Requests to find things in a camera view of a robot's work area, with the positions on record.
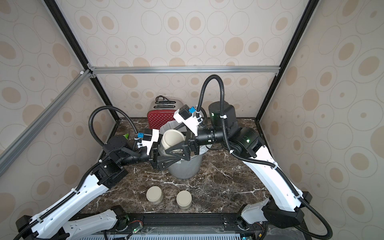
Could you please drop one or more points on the black vertical frame post left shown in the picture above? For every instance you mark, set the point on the black vertical frame post left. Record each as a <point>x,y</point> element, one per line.
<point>66,30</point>

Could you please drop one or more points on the white plastic bin liner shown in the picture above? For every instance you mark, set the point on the white plastic bin liner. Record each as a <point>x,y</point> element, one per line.
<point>204,148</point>

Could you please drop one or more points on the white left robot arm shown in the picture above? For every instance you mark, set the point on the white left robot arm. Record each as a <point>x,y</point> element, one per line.
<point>56,223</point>

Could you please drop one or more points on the aluminium horizontal back rail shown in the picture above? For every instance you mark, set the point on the aluminium horizontal back rail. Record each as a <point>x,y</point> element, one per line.
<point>185,70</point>

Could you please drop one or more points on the beige jar lid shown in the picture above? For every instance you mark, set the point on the beige jar lid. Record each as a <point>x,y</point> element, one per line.
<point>171,138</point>

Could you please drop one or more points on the beige lidded jar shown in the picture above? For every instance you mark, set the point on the beige lidded jar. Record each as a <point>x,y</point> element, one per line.
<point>154,195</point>
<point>184,200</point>

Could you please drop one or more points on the beige lidded jar right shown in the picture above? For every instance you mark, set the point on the beige lidded jar right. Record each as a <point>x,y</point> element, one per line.
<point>184,200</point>

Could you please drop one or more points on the black vertical frame post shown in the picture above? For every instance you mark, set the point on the black vertical frame post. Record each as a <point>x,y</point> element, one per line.
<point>299,31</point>
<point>66,30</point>

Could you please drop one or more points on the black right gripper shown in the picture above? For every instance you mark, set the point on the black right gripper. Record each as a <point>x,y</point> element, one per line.
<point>192,144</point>

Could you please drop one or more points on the aluminium left side rail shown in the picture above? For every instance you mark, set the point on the aluminium left side rail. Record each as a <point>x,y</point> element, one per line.
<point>28,135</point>

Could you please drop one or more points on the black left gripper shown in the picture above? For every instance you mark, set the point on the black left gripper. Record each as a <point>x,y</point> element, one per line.
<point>157,160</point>

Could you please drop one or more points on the beige lidded jar left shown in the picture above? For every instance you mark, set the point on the beige lidded jar left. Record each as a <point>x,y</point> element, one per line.
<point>154,195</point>

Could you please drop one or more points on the black vertical frame post right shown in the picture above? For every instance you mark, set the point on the black vertical frame post right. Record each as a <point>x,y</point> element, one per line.
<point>299,31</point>

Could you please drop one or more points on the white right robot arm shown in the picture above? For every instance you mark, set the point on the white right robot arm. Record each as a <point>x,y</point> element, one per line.
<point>283,208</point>

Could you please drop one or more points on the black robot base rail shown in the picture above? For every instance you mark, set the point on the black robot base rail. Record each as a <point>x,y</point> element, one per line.
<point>221,223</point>

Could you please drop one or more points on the red polka dot toaster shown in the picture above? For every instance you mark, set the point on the red polka dot toaster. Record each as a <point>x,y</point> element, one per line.
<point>161,112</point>

